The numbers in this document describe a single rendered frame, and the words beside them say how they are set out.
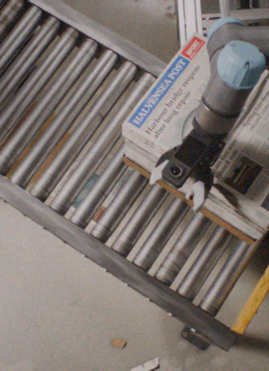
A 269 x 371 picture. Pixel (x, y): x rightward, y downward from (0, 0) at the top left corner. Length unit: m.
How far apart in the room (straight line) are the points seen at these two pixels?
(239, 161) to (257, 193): 0.07
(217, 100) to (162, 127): 0.24
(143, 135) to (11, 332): 1.26
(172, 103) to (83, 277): 1.14
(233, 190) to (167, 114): 0.22
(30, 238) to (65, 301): 0.29
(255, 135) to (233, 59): 0.30
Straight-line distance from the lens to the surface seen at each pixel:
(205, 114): 0.94
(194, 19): 2.22
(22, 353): 2.17
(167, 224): 1.32
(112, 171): 1.36
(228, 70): 0.89
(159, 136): 1.11
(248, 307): 1.30
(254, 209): 1.09
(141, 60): 1.48
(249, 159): 1.12
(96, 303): 2.12
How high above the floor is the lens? 2.10
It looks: 75 degrees down
